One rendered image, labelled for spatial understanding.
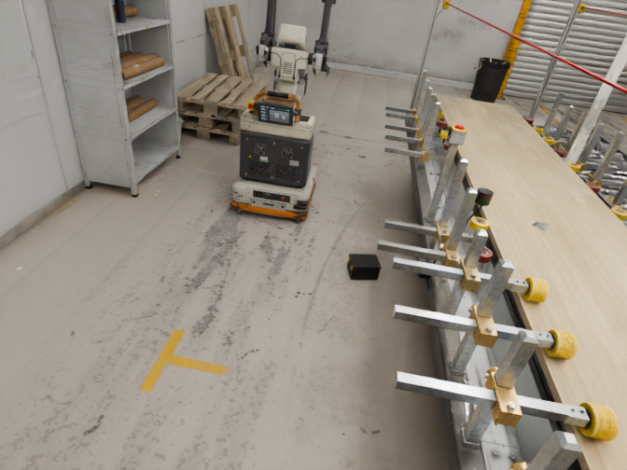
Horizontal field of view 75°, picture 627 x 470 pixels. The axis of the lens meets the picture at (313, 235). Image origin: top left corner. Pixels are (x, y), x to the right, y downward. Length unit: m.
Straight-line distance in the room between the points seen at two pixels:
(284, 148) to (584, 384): 2.43
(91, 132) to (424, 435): 3.08
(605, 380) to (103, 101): 3.31
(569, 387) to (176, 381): 1.67
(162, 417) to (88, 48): 2.47
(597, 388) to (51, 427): 2.06
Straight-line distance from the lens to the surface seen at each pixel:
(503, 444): 1.55
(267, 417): 2.12
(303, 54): 3.33
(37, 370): 2.48
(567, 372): 1.44
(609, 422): 1.27
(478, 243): 1.49
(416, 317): 1.28
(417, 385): 1.10
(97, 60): 3.44
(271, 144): 3.18
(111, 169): 3.72
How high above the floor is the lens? 1.79
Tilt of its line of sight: 33 degrees down
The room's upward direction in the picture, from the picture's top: 8 degrees clockwise
